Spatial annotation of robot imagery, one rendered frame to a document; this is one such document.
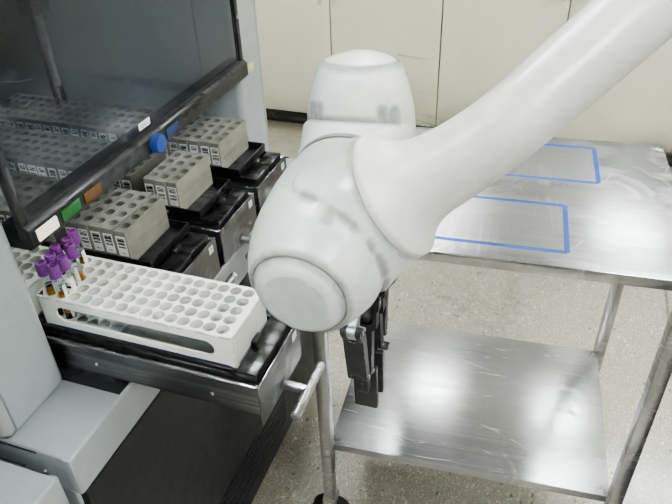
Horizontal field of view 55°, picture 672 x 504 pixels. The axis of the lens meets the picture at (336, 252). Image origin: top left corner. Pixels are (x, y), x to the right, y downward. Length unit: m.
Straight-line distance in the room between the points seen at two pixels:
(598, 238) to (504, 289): 1.22
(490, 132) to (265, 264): 0.18
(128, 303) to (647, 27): 0.67
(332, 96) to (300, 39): 2.65
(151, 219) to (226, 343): 0.32
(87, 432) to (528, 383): 1.01
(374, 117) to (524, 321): 1.65
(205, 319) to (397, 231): 0.44
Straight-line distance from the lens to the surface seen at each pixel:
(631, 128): 3.12
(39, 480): 0.91
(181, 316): 0.86
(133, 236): 1.04
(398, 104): 0.59
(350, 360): 0.75
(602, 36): 0.49
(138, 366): 0.91
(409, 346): 1.63
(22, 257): 1.06
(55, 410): 0.98
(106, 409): 0.96
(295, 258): 0.44
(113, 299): 0.93
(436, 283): 2.28
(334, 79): 0.59
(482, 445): 1.45
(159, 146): 1.03
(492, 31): 2.98
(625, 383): 2.06
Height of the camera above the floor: 1.41
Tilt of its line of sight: 35 degrees down
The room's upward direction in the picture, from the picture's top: 2 degrees counter-clockwise
